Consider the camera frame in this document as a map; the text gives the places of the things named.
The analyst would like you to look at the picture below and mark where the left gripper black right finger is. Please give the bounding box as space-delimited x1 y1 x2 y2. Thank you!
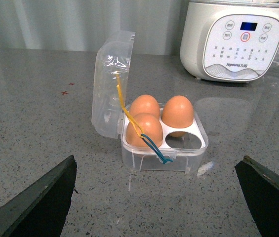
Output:
235 156 279 237

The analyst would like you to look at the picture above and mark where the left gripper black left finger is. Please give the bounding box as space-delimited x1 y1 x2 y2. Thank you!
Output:
0 155 77 237

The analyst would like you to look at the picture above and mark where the brown egg back right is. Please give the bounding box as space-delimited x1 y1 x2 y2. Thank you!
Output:
161 95 194 128

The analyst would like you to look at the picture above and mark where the brown egg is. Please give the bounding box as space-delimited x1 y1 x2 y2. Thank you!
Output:
126 113 163 147
129 94 160 119
161 95 194 128

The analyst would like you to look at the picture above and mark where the clear plastic egg box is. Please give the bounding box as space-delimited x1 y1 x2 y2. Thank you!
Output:
91 31 208 173

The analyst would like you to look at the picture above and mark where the brown egg front left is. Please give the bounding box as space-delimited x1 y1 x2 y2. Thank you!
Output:
126 113 163 147

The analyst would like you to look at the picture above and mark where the brown egg back left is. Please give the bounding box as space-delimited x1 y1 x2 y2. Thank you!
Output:
129 94 160 119

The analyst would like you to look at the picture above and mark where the blue rubber band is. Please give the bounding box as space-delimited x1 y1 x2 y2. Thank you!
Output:
140 133 173 164

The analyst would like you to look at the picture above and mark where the white Joyoung blender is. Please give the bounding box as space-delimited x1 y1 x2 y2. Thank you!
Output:
180 0 279 82

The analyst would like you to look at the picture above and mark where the grey curtain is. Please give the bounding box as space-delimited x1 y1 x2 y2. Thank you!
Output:
0 0 188 55

